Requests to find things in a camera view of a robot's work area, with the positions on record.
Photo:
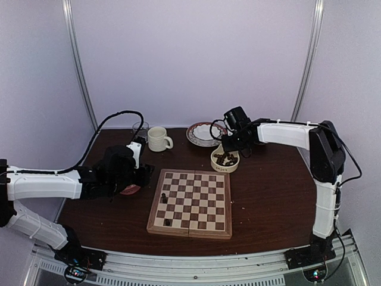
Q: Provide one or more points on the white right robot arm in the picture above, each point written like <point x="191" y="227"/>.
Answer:
<point x="327" y="159"/>

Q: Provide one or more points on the dark chess piece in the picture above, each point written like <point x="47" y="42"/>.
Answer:
<point x="164" y="199"/>

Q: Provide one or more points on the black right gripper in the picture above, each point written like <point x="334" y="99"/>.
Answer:
<point x="227" y="146"/>

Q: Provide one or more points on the left aluminium frame post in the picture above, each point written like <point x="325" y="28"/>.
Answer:
<point x="69" y="21"/>

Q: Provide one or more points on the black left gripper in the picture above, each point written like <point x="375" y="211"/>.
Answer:
<point x="146" y="173"/>

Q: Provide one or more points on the clear drinking glass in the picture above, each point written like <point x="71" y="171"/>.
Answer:
<point x="140" y="129"/>

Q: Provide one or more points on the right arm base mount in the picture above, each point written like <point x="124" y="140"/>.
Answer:
<point x="303" y="257"/>

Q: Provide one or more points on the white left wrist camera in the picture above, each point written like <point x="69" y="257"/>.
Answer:
<point x="137" y="149"/>

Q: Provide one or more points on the right aluminium frame post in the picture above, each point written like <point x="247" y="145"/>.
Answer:
<point x="311" y="53"/>

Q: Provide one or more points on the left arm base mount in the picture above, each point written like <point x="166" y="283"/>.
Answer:
<point x="86" y="259"/>

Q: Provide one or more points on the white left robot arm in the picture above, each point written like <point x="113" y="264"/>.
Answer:
<point x="17" y="184"/>

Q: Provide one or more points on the aluminium frame post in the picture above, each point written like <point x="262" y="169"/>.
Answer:
<point x="69" y="21"/>
<point x="311" y="53"/>

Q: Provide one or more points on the aluminium front rail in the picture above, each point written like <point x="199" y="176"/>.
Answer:
<point x="267" y="268"/>

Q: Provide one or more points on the cream ribbed mug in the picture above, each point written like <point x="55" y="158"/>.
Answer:
<point x="158" y="140"/>

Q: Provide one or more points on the wooden chess board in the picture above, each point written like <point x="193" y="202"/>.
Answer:
<point x="199" y="205"/>

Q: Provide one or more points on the cream cat-ear bowl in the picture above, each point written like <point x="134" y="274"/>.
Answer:
<point x="225" y="162"/>

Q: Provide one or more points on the pink bowl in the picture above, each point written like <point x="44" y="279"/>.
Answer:
<point x="130" y="190"/>

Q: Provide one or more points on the white scalloped bowl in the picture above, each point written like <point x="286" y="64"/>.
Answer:
<point x="206" y="132"/>

